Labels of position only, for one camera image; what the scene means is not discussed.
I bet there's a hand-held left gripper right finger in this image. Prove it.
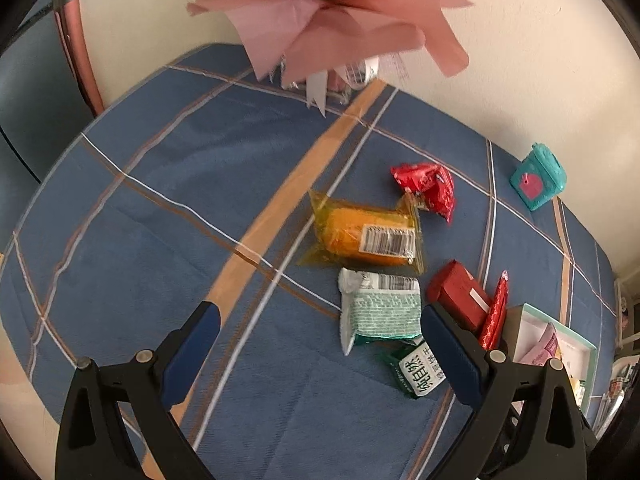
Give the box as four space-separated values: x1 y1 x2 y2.
421 302 588 480

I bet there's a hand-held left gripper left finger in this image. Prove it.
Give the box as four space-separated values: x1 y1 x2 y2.
55 301 221 480

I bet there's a green white milk packet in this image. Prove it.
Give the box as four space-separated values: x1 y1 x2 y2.
382 340 448 400

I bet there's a red patterned packet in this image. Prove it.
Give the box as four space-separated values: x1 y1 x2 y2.
477 270 511 351

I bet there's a small red box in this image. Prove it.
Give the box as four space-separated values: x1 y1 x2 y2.
426 260 493 333

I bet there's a teal rimmed white tray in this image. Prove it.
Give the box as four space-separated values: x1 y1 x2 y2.
500 302 598 411

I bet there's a green foil snack packet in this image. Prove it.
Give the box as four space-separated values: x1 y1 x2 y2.
338 267 422 357

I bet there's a pink cake roll packet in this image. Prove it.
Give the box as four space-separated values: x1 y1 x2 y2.
515 322 561 366

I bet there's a yellow cake packet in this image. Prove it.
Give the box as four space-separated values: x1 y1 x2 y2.
297 189 426 275

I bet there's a red flower-print snack packet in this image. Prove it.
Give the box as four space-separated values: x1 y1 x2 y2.
391 162 457 225

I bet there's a blue plaid tablecloth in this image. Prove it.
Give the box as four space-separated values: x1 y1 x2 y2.
0 42 616 480

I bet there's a small teal box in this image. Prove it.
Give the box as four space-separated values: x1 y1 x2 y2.
510 142 568 211

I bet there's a clear glass vase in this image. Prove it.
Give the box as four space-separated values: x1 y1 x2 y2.
280 57 381 106

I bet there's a grey cabinet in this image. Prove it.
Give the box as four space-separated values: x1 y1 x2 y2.
0 0 96 183

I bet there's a pink chair back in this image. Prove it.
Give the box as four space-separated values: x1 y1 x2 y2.
52 0 106 116

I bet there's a pink flower bouquet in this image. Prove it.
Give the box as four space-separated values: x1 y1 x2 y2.
185 0 473 116

